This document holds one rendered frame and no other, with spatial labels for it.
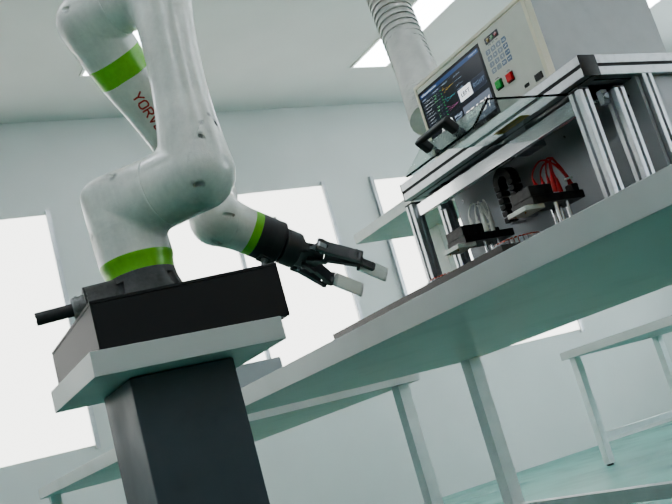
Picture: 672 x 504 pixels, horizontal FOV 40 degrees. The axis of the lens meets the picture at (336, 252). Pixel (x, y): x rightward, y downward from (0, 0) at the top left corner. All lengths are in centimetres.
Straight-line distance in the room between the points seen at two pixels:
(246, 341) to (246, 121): 599
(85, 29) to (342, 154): 597
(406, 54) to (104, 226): 214
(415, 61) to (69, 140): 383
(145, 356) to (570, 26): 118
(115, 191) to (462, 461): 610
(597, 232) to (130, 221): 76
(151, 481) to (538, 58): 116
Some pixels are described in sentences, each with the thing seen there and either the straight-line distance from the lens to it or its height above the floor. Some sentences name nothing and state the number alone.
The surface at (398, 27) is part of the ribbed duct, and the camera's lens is 367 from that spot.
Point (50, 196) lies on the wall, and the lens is 670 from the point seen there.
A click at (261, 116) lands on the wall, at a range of 751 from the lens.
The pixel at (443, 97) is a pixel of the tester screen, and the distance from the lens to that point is 226.
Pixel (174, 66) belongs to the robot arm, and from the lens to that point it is 165.
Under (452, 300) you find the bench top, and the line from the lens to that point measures 166.
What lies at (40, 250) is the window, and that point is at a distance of 655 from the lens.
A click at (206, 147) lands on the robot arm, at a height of 104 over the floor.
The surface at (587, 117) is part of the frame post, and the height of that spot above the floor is 99.
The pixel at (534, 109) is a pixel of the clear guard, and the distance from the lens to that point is 194.
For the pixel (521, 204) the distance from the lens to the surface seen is 195.
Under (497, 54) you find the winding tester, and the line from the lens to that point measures 211.
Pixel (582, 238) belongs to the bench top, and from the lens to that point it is 141.
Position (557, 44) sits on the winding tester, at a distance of 205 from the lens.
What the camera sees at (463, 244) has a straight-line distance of 210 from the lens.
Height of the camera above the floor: 50
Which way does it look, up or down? 12 degrees up
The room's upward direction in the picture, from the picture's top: 16 degrees counter-clockwise
